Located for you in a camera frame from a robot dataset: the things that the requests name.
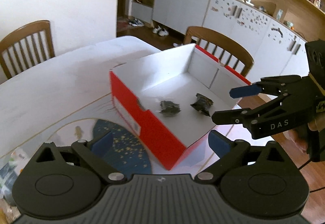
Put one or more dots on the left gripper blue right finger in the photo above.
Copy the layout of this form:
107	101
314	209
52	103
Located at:
219	143

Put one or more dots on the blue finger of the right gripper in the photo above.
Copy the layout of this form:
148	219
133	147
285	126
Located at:
245	91
229	116

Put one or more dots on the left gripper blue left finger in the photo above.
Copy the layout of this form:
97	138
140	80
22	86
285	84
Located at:
102	144

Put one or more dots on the black snack wrapper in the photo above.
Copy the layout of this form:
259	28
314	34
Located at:
202	104

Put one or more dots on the person right hand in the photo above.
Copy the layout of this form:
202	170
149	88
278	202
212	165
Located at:
299	134

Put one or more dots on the wooden chair right side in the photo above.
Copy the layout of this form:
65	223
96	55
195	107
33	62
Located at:
222	45

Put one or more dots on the wooden chair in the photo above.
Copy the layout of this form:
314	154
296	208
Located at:
26	47
222	45

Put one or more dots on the red white cardboard box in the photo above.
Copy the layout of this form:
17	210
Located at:
168	98

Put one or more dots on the white sneakers pair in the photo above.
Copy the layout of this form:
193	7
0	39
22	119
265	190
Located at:
160	31

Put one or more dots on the wooden chair far side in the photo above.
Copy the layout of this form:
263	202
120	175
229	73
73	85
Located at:
26	47

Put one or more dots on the dark sneakers pair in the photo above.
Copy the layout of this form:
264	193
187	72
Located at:
136	22

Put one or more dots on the white wall cabinet unit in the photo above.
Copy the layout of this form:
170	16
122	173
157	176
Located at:
274	32

